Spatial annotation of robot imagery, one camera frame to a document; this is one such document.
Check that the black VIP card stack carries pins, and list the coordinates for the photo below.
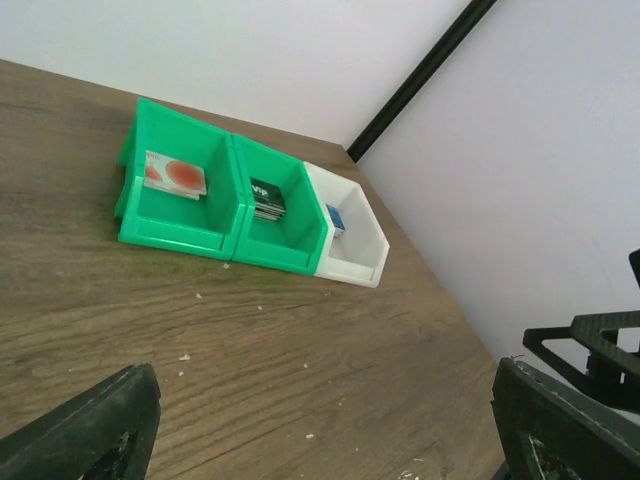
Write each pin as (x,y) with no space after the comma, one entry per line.
(269,202)

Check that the blue card stack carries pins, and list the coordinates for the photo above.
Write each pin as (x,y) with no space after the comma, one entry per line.
(336,219)

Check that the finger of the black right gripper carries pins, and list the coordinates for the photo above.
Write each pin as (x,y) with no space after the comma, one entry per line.
(612,374)

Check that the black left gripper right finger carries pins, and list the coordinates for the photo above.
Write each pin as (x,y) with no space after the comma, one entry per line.
(551,431)

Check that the black right back frame post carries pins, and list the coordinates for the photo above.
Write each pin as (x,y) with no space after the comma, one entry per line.
(449,41)

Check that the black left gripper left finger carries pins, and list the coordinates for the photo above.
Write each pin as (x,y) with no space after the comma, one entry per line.
(105,432)

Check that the red white card stack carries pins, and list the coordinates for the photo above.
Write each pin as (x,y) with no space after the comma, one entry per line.
(174,176)

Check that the middle green plastic bin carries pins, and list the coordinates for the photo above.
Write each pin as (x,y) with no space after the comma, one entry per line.
(284,227)

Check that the green plastic bin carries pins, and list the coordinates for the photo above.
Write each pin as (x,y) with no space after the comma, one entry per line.
(284,227)
(207,227)

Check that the white plastic bin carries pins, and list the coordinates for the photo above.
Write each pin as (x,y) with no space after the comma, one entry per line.
(358,256)

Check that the left green plastic bin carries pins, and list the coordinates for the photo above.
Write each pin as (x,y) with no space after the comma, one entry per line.
(207,227)

